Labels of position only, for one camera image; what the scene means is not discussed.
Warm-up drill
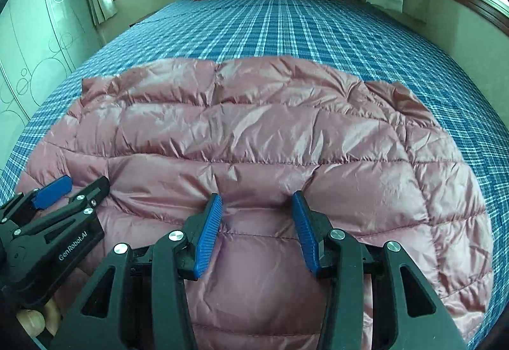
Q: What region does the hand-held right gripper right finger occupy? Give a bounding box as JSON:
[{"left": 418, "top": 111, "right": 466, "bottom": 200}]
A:
[{"left": 292, "top": 191, "right": 468, "bottom": 350}]

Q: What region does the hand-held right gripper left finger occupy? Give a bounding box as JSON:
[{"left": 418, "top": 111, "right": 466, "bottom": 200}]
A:
[{"left": 50, "top": 193, "right": 223, "bottom": 350}]

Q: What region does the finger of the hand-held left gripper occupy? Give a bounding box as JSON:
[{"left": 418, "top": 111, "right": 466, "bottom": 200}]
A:
[
  {"left": 12, "top": 176, "right": 111, "bottom": 235},
  {"left": 0, "top": 176, "right": 73, "bottom": 225}
]

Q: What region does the pink puffer jacket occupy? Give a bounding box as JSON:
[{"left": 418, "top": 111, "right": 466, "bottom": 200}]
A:
[{"left": 14, "top": 57, "right": 494, "bottom": 350}]

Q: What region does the person's left hand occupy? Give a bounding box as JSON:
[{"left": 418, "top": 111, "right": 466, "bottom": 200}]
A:
[{"left": 16, "top": 296, "right": 61, "bottom": 340}]

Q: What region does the pale wardrobe with circle pattern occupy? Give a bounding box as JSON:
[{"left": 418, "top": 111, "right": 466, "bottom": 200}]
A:
[{"left": 0, "top": 0, "right": 102, "bottom": 128}]

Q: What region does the bed with blue plaid sheet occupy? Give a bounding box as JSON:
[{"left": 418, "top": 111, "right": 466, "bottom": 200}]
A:
[{"left": 0, "top": 0, "right": 509, "bottom": 350}]

